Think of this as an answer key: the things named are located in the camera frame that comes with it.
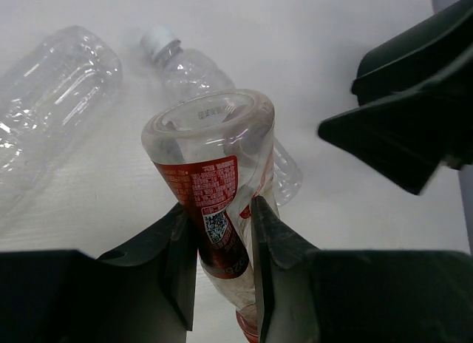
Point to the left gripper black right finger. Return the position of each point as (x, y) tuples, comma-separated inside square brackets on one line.
[(305, 294)]

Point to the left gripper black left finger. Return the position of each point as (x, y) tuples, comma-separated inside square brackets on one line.
[(141, 291)]

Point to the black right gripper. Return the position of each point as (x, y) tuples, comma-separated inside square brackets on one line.
[(428, 121)]

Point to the red-capped red-label bottle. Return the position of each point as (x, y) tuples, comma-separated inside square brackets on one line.
[(215, 153)]

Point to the large clear unlabelled bottle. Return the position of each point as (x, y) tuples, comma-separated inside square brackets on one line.
[(50, 101)]

